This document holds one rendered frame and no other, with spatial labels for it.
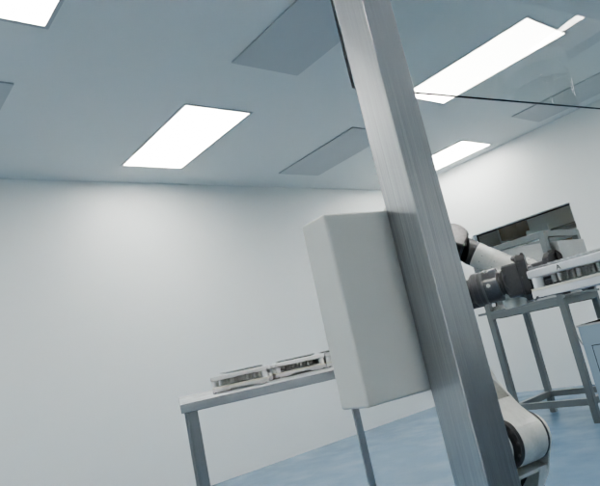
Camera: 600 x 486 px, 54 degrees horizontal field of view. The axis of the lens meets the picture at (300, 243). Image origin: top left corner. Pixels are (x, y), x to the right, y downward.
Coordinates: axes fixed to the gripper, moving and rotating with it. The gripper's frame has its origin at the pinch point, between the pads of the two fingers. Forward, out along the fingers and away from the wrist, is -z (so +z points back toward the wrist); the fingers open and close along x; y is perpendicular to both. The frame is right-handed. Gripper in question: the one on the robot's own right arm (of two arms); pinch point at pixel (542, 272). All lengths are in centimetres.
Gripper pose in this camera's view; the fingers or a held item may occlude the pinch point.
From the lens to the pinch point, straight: 164.0
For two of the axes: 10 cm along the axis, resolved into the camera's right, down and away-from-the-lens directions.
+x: 2.2, 9.5, -2.1
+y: -4.4, -0.9, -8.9
